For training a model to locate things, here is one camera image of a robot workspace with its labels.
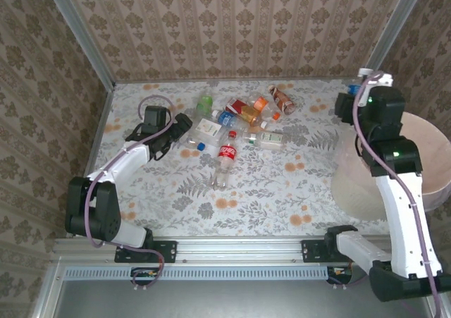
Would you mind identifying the left aluminium frame post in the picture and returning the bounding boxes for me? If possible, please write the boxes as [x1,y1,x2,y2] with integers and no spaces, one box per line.
[40,0,116,90]

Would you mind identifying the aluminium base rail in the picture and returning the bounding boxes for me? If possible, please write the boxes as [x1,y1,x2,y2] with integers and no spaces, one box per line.
[51,236,430,264]

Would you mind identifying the aluminium frame post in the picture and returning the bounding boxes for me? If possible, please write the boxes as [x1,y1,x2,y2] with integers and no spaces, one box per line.
[40,0,116,90]
[359,0,429,86]

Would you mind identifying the red label tea bottle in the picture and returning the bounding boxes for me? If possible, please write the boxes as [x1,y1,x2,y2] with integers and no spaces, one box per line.
[225,98,268,128]

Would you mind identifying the left aluminium side rail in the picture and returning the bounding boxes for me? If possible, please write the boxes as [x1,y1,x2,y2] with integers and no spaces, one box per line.
[66,85,116,238]

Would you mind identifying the floral tablecloth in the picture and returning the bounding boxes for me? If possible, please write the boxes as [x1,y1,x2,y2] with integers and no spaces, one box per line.
[75,78,406,238]

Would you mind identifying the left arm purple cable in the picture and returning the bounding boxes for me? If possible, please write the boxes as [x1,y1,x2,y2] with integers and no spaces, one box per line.
[85,94,176,291]

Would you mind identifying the round beige bin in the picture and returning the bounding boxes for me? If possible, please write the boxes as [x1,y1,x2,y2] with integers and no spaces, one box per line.
[333,112,451,221]

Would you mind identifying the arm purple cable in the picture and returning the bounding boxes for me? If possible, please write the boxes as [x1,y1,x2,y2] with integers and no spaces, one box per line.
[353,71,443,318]
[85,94,176,291]

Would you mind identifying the large clear blue cap bottle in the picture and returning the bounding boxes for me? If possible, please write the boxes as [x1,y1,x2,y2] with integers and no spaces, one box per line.
[183,116,226,157]

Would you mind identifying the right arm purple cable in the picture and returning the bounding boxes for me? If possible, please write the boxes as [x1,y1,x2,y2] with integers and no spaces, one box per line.
[353,71,443,318]

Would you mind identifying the brown drink plastic bottle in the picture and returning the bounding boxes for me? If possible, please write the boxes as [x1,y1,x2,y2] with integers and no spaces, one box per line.
[267,84,296,116]

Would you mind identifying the white green label clear bottle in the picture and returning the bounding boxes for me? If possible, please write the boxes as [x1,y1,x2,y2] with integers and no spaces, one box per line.
[242,130,285,152]

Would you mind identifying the orange label orange cap bottle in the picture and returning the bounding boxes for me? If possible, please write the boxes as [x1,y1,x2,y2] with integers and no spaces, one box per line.
[248,92,282,121]

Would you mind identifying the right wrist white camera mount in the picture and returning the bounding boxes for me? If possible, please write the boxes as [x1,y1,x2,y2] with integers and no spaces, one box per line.
[357,67,394,108]

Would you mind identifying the right aluminium frame post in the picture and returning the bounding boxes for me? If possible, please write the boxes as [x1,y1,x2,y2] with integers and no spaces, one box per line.
[359,0,429,86]

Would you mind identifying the Coca-Cola plastic bottle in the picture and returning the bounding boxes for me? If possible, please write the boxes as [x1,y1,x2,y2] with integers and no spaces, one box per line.
[213,130,239,192]

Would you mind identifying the grey metal tray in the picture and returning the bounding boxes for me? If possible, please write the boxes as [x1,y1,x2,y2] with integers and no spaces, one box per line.
[33,256,451,318]

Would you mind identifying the blue label white cap bottle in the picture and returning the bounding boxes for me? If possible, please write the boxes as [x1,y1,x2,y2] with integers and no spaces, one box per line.
[211,109,244,128]

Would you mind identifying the grey slotted cable duct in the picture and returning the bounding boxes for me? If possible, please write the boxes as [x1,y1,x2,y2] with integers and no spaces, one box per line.
[63,265,353,281]

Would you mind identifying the green label plastic bottle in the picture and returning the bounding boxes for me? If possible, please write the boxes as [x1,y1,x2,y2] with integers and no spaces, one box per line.
[195,91,215,118]

